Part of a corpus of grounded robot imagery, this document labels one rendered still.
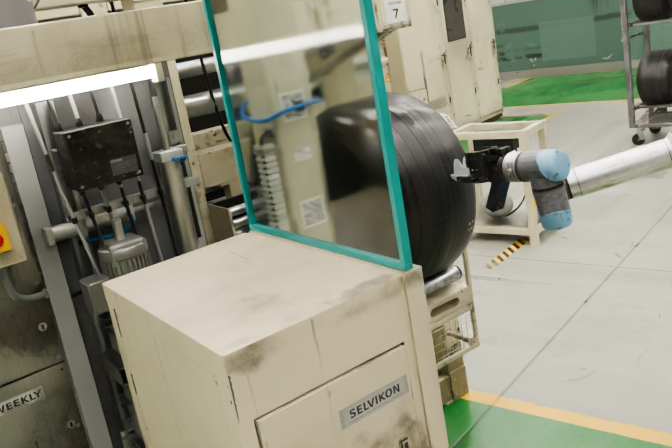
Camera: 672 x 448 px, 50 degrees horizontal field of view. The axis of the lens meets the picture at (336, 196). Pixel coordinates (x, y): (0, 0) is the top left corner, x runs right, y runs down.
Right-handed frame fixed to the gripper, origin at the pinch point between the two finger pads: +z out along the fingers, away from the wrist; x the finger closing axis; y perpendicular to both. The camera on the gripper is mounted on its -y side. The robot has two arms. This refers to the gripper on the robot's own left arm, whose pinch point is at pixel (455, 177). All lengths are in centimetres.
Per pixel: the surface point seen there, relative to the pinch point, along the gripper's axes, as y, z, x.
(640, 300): -114, 81, -188
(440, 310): -40.7, 18.3, -0.3
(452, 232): -15.0, 3.5, 1.9
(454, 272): -31.0, 16.9, -7.6
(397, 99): 23.5, 17.9, -0.8
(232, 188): 6, 78, 28
